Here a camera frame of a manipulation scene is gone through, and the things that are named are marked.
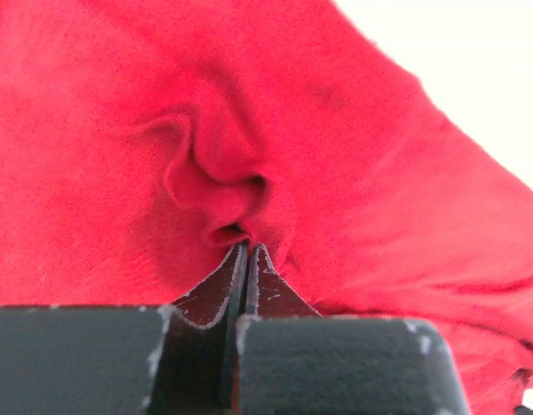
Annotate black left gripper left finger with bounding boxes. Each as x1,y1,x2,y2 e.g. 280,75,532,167
0,245,247,414

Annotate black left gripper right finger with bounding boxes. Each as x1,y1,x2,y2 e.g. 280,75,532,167
236,245,468,414

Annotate red t shirt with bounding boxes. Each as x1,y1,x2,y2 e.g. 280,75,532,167
0,1,533,414

